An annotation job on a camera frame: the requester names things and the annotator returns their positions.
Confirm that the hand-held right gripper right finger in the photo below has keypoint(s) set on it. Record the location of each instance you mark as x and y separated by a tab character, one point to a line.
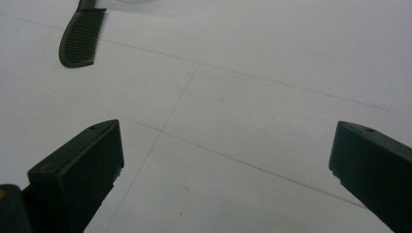
379	171

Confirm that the black comb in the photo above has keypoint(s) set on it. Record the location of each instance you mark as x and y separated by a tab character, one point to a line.
81	39

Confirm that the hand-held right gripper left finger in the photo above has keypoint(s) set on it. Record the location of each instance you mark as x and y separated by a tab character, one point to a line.
74	174

